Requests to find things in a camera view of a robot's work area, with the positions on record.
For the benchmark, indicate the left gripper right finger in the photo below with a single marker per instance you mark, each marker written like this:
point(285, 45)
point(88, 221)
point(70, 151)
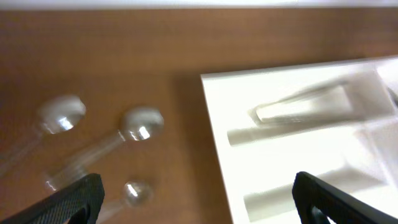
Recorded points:
point(319, 202)

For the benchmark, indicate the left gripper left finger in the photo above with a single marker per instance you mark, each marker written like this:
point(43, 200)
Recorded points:
point(80, 202)

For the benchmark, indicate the small steel teaspoon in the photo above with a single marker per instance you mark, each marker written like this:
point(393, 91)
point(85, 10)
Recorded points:
point(135, 193)

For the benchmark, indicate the large steel spoon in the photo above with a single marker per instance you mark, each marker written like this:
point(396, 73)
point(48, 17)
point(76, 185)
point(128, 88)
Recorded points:
point(56, 116)
point(137, 124)

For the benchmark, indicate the white plastic cutlery tray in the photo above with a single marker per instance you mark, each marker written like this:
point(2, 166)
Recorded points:
point(334, 120)

